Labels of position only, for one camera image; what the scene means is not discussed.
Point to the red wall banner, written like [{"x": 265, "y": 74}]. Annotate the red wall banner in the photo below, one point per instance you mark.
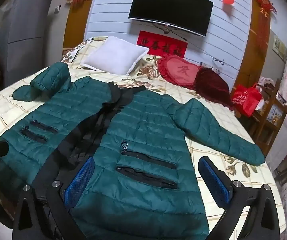
[{"x": 162, "y": 43}]

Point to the white square pillow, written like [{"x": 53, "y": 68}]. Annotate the white square pillow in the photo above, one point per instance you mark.
[{"x": 113, "y": 55}]

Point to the wooden chair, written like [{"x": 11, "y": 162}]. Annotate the wooden chair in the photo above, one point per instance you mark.
[{"x": 271, "y": 122}]

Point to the green puffer jacket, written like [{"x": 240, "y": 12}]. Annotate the green puffer jacket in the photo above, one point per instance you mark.
[{"x": 146, "y": 120}]

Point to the grey refrigerator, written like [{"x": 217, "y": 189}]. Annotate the grey refrigerator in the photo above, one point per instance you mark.
[{"x": 23, "y": 30}]

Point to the dark red ruffled cushion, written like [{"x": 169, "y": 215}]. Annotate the dark red ruffled cushion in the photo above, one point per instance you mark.
[{"x": 212, "y": 86}]

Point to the red heart-shaped cushion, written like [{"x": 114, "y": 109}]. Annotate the red heart-shaped cushion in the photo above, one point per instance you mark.
[{"x": 179, "y": 71}]

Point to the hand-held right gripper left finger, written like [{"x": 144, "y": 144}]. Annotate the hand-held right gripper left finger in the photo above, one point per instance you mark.
[{"x": 79, "y": 182}]

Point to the small wall picture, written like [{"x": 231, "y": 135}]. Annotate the small wall picture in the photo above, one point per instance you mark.
[{"x": 280, "y": 47}]

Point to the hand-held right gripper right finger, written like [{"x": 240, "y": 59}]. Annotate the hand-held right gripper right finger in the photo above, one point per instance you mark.
[{"x": 213, "y": 180}]

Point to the bed with floral sheet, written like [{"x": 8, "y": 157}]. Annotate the bed with floral sheet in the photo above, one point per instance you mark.
[{"x": 233, "y": 120}]

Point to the red shopping bag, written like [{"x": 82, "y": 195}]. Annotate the red shopping bag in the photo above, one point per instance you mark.
[{"x": 246, "y": 100}]

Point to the black wall television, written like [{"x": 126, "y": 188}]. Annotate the black wall television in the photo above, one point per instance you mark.
[{"x": 169, "y": 10}]

